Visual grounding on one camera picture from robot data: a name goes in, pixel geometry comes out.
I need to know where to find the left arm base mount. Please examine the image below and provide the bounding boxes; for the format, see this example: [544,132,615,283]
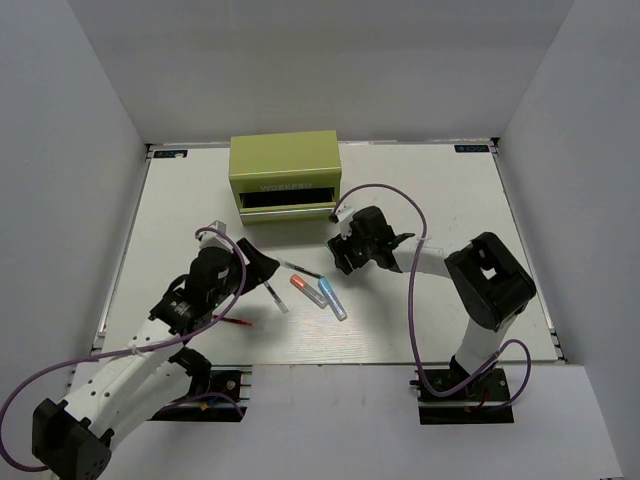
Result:
[150,351,253,423]

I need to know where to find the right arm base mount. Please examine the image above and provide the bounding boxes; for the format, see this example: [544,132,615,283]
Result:
[409,368,514,425]

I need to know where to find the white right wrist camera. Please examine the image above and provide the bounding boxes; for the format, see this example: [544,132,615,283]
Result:
[329,204,356,239]

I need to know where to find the green gel pen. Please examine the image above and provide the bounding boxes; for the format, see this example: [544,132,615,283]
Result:
[278,259,323,279]

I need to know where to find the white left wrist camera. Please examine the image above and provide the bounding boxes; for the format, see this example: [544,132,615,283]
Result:
[195,220,229,250]

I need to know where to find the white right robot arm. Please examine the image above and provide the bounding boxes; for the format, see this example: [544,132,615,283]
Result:
[327,206,536,399]

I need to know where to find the blue highlighter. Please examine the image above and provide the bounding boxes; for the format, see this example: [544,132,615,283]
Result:
[318,277,348,321]

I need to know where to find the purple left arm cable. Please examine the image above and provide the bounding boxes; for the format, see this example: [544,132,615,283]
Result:
[0,227,250,472]

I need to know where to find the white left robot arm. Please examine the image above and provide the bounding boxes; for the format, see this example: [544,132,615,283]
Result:
[32,232,280,479]

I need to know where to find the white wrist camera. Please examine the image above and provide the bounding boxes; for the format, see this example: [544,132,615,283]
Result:
[195,220,229,250]
[329,204,356,239]

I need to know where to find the green metal drawer cabinet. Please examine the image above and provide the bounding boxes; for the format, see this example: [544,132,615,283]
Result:
[228,130,342,213]

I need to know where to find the orange highlighter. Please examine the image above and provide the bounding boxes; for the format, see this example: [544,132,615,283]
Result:
[290,274,328,309]

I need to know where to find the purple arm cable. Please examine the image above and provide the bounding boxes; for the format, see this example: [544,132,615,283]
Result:
[0,227,250,472]
[329,183,532,411]

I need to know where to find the purple gel pen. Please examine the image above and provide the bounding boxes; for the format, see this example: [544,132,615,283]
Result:
[264,281,289,314]

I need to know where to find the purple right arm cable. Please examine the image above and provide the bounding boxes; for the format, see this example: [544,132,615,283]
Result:
[329,183,532,411]

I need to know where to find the red gel pen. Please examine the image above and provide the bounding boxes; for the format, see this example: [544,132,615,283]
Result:
[212,315,253,327]

